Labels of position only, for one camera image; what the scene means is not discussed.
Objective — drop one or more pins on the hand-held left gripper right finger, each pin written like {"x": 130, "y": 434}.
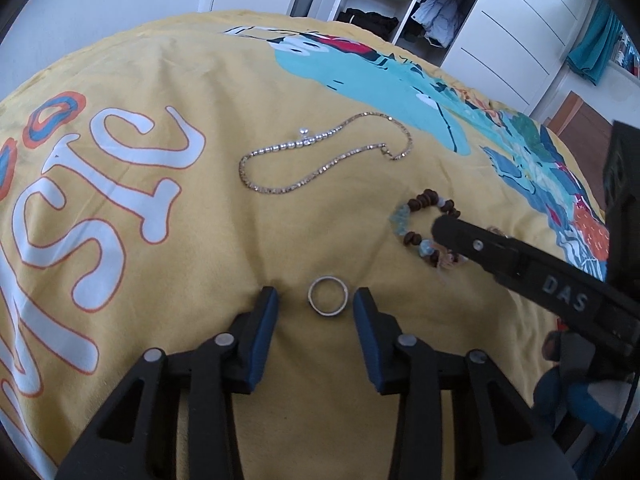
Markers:
{"x": 367, "y": 345}

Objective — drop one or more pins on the yellow dinosaur printed blanket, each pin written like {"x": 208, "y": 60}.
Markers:
{"x": 200, "y": 85}

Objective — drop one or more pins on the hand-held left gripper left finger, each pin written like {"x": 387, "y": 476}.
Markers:
{"x": 265, "y": 340}

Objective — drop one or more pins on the white wardrobe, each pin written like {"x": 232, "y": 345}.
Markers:
{"x": 525, "y": 25}

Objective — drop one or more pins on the row of books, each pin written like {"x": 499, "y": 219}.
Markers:
{"x": 630, "y": 57}

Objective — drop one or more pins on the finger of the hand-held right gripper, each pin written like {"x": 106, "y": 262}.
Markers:
{"x": 465, "y": 237}

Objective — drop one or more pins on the wooden bed headboard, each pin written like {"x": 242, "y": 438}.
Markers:
{"x": 575, "y": 117}

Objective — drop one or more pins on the folded black clothes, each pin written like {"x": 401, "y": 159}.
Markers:
{"x": 367, "y": 21}

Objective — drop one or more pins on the pale blue hanging jacket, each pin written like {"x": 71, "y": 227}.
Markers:
{"x": 440, "y": 15}

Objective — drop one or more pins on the teal hanging towel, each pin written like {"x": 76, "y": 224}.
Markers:
{"x": 595, "y": 50}

